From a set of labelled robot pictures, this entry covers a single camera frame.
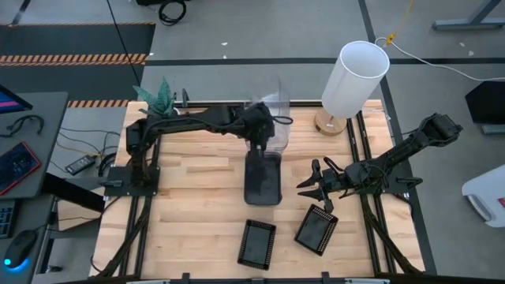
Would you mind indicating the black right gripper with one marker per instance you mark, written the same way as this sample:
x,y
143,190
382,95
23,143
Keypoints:
x,y
331,181

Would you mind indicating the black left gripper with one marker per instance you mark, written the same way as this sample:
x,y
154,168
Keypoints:
x,y
260,122

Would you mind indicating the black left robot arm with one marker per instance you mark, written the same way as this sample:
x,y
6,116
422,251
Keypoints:
x,y
189,120

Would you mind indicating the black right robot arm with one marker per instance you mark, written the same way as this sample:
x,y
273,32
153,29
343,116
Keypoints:
x,y
406,152

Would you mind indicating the round wooden lamp base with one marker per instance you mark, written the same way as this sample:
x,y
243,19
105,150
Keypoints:
x,y
329,123

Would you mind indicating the green artificial plant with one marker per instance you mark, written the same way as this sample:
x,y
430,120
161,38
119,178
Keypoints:
x,y
159,100

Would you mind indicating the white cylindrical lamp shade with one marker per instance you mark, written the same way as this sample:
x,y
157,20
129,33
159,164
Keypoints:
x,y
353,81

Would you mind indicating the white plastic chair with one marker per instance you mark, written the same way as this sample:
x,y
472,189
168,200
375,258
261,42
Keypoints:
x,y
487,195

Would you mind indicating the black power adapter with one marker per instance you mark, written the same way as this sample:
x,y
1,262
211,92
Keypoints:
x,y
81,165

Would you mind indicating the black box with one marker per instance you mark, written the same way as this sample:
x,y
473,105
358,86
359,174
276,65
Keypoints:
x,y
487,100

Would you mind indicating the black hazard-striped floor mat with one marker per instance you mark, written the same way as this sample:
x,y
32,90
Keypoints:
x,y
75,59

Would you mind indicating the dark grey desk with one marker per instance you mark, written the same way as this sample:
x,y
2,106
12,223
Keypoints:
x,y
47,130

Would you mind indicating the grey metal table leg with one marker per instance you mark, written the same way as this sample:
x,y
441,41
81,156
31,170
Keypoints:
x,y
469,23

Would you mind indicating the red-edged tablet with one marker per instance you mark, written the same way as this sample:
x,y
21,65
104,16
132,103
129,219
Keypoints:
x,y
16,165

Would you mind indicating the computer monitor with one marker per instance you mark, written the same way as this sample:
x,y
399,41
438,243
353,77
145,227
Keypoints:
x,y
12,102

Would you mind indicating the black computer mouse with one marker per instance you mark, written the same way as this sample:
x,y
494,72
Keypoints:
x,y
19,248

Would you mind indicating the black keyboard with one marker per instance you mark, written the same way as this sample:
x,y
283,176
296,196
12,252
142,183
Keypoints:
x,y
4,219

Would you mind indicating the black frame rail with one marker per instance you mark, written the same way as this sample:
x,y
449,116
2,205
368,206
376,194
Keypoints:
x,y
307,104

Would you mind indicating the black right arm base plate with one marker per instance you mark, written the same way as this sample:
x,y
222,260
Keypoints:
x,y
398,183

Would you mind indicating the black clamp on rail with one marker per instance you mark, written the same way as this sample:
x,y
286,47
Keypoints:
x,y
184,96

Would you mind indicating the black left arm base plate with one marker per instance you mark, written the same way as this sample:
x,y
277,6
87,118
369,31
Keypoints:
x,y
126,181

